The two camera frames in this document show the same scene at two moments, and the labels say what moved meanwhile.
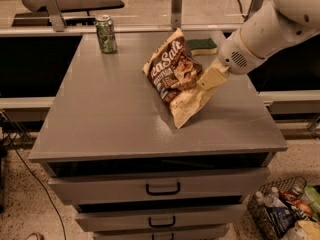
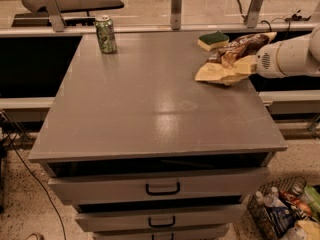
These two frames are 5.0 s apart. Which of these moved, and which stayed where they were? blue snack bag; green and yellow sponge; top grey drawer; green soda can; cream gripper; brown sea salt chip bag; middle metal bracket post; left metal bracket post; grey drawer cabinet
Moved: brown sea salt chip bag; green and yellow sponge; cream gripper
Stayed: green soda can; middle metal bracket post; top grey drawer; grey drawer cabinet; blue snack bag; left metal bracket post
